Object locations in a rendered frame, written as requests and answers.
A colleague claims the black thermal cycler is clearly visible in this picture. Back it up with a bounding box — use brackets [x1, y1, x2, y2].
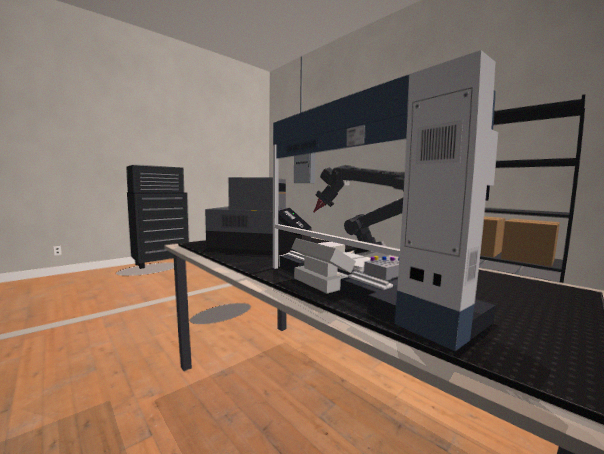
[205, 177, 311, 252]

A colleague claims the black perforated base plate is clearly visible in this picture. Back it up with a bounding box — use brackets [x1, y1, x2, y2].
[178, 240, 604, 425]

